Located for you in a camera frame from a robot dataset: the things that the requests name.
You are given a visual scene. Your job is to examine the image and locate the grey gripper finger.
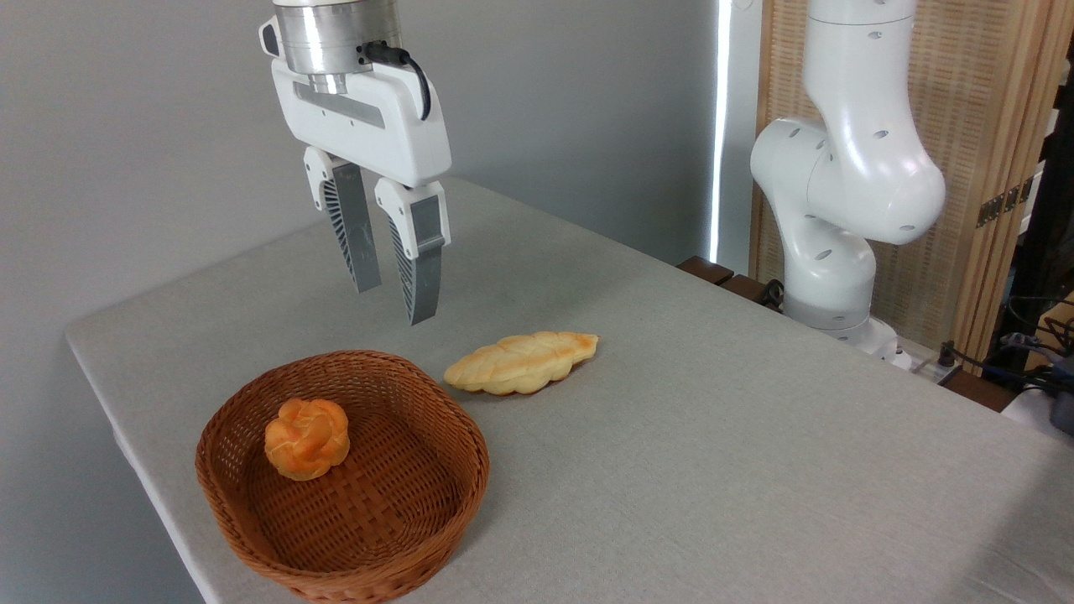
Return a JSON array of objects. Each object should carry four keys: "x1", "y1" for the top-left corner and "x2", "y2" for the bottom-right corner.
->
[
  {"x1": 374, "y1": 177, "x2": 451, "y2": 325},
  {"x1": 304, "y1": 147, "x2": 383, "y2": 294}
]

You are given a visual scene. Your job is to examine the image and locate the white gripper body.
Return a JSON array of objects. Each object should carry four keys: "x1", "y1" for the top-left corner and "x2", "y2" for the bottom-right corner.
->
[{"x1": 258, "y1": 18, "x2": 452, "y2": 189}]

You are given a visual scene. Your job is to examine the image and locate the long pale braided bread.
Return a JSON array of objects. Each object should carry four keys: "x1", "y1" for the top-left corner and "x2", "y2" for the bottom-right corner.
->
[{"x1": 443, "y1": 331, "x2": 600, "y2": 396}]

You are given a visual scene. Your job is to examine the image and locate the round orange knotted bread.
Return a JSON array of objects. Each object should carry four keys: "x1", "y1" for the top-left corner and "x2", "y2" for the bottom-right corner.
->
[{"x1": 264, "y1": 398, "x2": 351, "y2": 482}]

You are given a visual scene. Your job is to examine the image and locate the dark wooden block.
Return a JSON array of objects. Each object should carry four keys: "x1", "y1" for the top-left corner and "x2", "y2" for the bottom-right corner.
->
[
  {"x1": 722, "y1": 274, "x2": 783, "y2": 313},
  {"x1": 676, "y1": 256, "x2": 735, "y2": 286},
  {"x1": 940, "y1": 369, "x2": 1016, "y2": 413}
]

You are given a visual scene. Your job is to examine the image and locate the brown woven wicker basket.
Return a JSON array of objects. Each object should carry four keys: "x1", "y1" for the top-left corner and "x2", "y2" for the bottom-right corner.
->
[{"x1": 195, "y1": 350, "x2": 491, "y2": 604}]

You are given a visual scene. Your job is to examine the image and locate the grey tablecloth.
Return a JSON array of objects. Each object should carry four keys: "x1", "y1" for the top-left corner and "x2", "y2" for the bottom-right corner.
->
[{"x1": 65, "y1": 176, "x2": 1074, "y2": 604}]

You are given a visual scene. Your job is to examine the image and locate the wooden rattan folding screen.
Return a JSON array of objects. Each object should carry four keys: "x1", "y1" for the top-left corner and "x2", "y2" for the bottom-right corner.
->
[{"x1": 749, "y1": 0, "x2": 1074, "y2": 370}]

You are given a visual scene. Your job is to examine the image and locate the dark metal screen hinge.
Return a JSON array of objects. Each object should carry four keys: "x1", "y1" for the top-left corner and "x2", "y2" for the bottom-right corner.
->
[{"x1": 976, "y1": 176, "x2": 1035, "y2": 229}]

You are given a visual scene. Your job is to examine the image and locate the black upright stand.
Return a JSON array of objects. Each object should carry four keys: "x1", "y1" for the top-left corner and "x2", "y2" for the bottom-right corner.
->
[{"x1": 990, "y1": 42, "x2": 1074, "y2": 378}]

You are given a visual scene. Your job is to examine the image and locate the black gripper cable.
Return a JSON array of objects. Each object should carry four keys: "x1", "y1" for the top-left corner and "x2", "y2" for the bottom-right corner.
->
[{"x1": 362, "y1": 42, "x2": 432, "y2": 121}]

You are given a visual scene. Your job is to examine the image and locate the black cable bundle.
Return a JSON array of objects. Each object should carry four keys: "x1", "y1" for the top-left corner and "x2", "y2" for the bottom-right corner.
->
[{"x1": 931, "y1": 294, "x2": 1074, "y2": 399}]

